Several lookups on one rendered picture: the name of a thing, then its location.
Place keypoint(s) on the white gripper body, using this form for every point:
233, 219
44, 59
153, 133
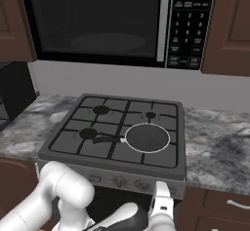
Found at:
161, 194

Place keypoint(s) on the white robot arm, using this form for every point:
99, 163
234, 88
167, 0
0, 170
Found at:
65, 189

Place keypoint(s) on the grey stove knob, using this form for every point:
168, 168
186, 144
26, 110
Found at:
119, 180
95, 178
142, 184
174, 190

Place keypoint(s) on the grey gas stove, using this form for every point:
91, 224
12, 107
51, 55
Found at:
130, 163

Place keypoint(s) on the black oven door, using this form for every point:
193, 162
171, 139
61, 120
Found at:
130, 197

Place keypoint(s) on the black frying pan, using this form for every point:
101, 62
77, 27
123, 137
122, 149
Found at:
147, 138

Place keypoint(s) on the brown drawer front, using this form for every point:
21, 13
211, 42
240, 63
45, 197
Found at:
224, 209

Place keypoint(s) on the brown base cupboard door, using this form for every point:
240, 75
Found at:
16, 183
221, 225

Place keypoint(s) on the black countertop appliance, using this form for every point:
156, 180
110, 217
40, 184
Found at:
14, 92

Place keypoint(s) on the black microwave oven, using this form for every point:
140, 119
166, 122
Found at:
97, 20

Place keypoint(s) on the brown wall cupboard door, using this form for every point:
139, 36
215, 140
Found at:
14, 20
229, 27

